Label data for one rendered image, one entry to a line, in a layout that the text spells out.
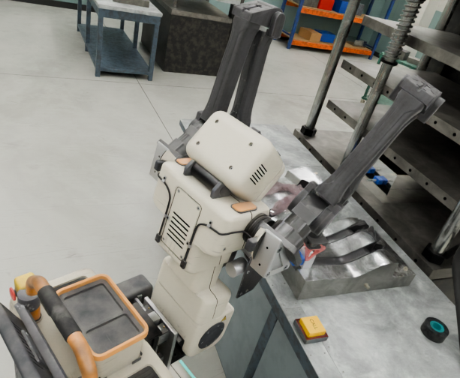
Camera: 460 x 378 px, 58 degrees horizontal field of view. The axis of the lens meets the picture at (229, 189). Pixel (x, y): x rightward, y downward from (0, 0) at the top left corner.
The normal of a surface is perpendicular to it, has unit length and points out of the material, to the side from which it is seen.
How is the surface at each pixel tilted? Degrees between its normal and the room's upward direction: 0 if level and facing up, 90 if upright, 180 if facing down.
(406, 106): 68
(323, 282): 90
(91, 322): 0
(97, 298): 0
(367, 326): 0
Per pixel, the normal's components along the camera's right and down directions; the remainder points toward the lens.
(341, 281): 0.33, 0.57
